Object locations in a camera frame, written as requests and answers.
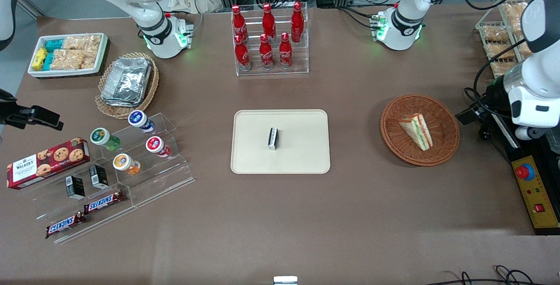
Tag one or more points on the clear rice cracker packet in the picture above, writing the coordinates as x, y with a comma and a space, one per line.
89, 61
73, 42
92, 40
67, 60

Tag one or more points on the clear acrylic step display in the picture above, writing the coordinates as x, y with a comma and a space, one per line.
170, 175

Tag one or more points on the yellow snack packet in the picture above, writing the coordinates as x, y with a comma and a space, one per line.
40, 59

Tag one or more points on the clear acrylic bottle rack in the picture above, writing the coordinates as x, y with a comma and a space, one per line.
302, 57

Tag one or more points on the blue lid jar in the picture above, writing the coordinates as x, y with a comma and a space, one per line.
139, 120

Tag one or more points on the stack of foil containers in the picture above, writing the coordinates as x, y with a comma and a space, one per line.
126, 81

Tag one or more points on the white grey device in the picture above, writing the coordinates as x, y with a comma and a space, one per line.
285, 280

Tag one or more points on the brown wicker basket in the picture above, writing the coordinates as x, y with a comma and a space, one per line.
396, 138

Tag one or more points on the small black silver packet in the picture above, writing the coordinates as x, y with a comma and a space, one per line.
273, 138

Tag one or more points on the triangular sandwich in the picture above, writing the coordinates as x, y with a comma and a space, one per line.
418, 131

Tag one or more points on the light wicker basket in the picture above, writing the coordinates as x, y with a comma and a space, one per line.
151, 88

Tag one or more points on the Snickers chocolate bar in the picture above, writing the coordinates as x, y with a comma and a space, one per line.
105, 202
65, 225

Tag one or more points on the bagged fried snack packet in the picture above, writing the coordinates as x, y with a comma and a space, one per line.
517, 29
501, 68
515, 12
499, 50
523, 49
495, 34

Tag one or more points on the orange lid jar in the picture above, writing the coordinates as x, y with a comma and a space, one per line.
123, 162

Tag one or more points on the clear plastic container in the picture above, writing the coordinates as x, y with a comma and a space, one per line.
554, 142

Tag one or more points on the red cola bottle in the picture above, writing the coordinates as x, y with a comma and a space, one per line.
285, 51
268, 21
242, 54
265, 53
239, 22
297, 21

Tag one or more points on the red lid jar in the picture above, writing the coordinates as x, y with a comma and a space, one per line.
155, 145

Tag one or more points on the small black box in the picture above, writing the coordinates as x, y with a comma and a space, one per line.
75, 187
99, 177

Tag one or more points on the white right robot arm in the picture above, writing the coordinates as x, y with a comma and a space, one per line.
148, 18

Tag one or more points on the teal snack packet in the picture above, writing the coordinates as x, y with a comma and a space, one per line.
48, 61
54, 45

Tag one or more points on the black appliance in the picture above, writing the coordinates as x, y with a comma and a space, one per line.
531, 148

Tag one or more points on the red Walkers cookie box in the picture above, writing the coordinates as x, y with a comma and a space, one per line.
48, 162

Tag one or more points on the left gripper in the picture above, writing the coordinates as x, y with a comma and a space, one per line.
492, 96

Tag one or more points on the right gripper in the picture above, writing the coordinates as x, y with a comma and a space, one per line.
9, 113

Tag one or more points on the green lid jar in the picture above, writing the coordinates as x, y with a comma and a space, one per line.
101, 136

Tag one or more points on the white rectangular snack tray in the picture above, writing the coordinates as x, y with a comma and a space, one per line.
103, 51

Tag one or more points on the yellow emergency stop box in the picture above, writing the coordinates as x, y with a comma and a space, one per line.
536, 193

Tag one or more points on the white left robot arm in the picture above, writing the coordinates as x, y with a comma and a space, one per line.
407, 18

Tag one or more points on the beige plastic tray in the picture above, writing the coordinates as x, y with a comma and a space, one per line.
302, 145

